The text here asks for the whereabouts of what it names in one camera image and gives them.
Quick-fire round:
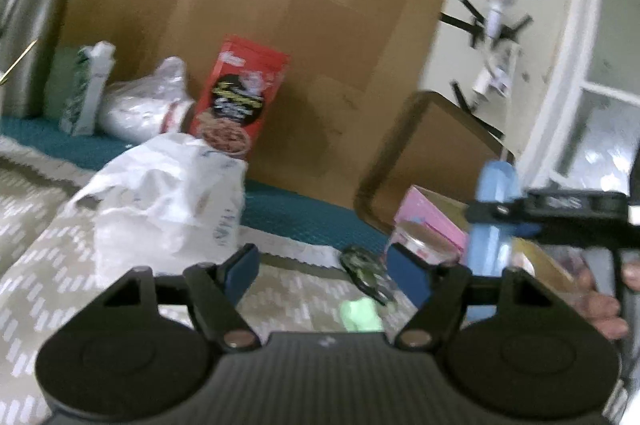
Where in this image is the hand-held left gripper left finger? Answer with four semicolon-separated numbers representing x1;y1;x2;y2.
102;244;263;352

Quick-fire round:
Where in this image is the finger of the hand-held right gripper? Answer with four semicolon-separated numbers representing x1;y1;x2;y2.
464;196;538;222
510;222;547;242

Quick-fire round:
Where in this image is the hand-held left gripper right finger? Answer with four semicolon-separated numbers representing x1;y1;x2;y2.
387;242;547;352

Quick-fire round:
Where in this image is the light blue bottle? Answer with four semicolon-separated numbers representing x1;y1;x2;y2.
467;160;521;280

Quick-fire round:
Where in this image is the pink cardboard box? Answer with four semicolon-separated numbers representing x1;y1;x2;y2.
392;185;592;297

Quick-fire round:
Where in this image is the small green soft item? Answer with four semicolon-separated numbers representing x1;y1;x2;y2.
339;297;384;334

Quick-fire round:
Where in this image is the person's right hand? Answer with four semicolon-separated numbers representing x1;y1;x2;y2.
572;264;640;342

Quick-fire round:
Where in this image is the clear plastic cup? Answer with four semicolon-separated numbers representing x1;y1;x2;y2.
387;220;462;267

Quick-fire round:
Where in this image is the dark crumpled wrapper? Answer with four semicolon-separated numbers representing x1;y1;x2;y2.
340;245;397;307

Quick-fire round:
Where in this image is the brown tray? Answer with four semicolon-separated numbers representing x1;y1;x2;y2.
354;90;516;237

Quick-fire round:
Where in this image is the white plastic bag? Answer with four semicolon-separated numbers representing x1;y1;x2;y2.
65;132;248;280

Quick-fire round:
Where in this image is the red snack pouch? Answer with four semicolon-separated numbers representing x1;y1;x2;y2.
189;36;292;164

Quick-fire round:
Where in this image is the clear plastic bag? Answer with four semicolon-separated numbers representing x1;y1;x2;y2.
97;56;197;142

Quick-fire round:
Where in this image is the patterned beige tablecloth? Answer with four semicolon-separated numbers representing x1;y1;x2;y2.
0;140;426;425

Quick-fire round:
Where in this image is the green and white carton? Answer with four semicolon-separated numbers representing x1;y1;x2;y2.
59;42;117;137

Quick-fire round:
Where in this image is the steel thermos jug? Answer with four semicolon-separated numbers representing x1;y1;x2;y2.
0;0;83;118

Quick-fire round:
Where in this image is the white door frame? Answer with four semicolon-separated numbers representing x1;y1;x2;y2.
515;0;640;188

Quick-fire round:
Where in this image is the white wall lamp bracket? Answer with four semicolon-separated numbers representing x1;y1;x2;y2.
439;0;534;106

